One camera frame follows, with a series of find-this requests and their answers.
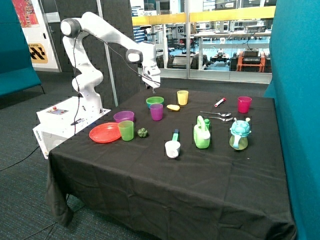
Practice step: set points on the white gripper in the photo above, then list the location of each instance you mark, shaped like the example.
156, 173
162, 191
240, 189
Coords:
151, 76

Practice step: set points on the green plastic bowl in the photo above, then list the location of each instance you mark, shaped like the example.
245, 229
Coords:
154, 100

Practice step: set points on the purple plastic bowl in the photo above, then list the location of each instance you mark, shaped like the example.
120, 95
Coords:
125, 115

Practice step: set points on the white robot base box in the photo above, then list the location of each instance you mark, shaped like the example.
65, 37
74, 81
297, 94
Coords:
55, 122

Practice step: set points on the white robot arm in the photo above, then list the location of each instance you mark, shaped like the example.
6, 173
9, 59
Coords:
75, 29

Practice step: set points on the purple plastic cup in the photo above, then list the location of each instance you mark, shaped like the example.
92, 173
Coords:
156, 111

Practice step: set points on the yellow toy lemon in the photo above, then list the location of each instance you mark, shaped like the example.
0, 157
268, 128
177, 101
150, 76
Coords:
173, 107

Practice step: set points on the yellow plastic cup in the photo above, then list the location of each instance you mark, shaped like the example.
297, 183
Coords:
182, 97

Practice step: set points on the green toy pepper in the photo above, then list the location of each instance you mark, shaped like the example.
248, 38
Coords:
142, 132

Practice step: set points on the green plastic cup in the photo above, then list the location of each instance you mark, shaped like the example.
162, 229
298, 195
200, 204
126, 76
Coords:
126, 129

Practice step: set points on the red plastic plate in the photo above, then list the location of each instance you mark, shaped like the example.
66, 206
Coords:
105, 133

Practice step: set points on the red white marker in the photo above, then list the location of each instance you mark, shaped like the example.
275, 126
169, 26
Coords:
219, 102

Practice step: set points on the green toy watering can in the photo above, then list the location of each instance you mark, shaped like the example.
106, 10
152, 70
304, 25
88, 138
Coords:
201, 133

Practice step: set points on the black tablecloth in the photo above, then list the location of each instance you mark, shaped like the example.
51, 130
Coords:
216, 193

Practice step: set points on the upper metal spoon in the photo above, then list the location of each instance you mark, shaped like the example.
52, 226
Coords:
228, 114

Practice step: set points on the metal spoon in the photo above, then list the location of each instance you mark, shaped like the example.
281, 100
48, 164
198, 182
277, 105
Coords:
228, 114
219, 118

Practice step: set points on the black marker on base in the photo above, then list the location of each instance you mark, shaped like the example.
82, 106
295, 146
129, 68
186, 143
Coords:
77, 121

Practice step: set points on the lower metal spoon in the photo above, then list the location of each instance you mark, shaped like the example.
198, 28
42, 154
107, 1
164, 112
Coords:
219, 118

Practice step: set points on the pink plastic cup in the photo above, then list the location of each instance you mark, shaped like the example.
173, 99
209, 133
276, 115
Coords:
243, 104

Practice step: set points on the turtle sippy cup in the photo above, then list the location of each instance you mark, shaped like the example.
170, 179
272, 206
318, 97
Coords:
240, 130

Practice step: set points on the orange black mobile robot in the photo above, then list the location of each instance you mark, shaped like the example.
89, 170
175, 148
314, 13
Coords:
251, 60

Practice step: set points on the yellow black sign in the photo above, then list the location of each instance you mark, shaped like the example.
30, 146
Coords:
37, 53

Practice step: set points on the teal sofa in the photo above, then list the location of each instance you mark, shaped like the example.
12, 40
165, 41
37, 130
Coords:
16, 69

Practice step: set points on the teal partition panel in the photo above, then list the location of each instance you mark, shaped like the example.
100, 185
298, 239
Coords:
295, 86

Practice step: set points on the red poster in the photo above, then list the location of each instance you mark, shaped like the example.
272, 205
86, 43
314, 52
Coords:
26, 13

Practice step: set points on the white measuring scoop green handle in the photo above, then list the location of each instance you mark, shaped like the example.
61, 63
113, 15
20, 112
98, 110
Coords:
172, 147

